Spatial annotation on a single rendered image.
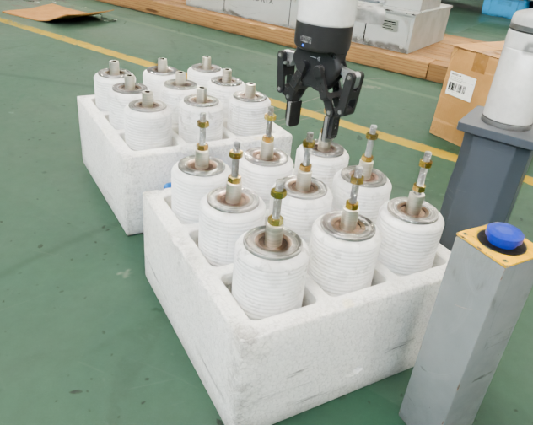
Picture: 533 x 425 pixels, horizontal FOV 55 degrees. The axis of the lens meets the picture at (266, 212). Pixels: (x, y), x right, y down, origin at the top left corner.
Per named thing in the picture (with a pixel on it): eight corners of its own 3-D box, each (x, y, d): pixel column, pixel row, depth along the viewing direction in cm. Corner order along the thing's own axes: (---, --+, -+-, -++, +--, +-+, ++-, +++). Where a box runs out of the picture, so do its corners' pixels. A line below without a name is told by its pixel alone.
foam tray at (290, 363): (316, 235, 115) (328, 162, 106) (444, 355, 86) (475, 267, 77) (144, 275, 97) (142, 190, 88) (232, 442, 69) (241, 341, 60)
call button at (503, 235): (498, 233, 61) (503, 217, 60) (526, 251, 58) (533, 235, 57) (474, 239, 59) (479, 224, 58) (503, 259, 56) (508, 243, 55)
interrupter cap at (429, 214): (445, 213, 77) (447, 209, 76) (427, 232, 71) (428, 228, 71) (399, 196, 81) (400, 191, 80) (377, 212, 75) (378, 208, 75)
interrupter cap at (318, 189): (267, 185, 79) (268, 182, 79) (301, 174, 84) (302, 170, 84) (303, 206, 75) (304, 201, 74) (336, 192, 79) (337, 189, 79)
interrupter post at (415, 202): (422, 212, 76) (428, 193, 75) (417, 218, 75) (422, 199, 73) (407, 207, 77) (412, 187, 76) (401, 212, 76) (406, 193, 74)
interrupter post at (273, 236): (275, 252, 64) (278, 230, 62) (259, 245, 65) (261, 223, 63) (285, 244, 66) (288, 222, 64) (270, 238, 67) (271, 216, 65)
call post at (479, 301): (433, 398, 78) (497, 223, 62) (468, 435, 73) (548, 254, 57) (396, 415, 75) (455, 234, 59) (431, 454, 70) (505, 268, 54)
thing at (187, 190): (166, 247, 94) (165, 156, 85) (217, 240, 97) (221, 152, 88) (179, 279, 86) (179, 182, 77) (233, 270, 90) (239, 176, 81)
